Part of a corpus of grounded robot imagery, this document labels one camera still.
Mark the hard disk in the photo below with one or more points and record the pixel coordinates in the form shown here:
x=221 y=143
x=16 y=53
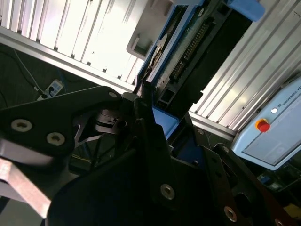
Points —
x=211 y=47

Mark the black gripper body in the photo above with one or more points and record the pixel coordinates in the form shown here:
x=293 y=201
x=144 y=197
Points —
x=105 y=200

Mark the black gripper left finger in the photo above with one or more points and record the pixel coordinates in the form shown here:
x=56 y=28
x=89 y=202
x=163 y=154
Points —
x=47 y=113

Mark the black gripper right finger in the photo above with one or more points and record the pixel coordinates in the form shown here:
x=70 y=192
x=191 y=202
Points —
x=221 y=188

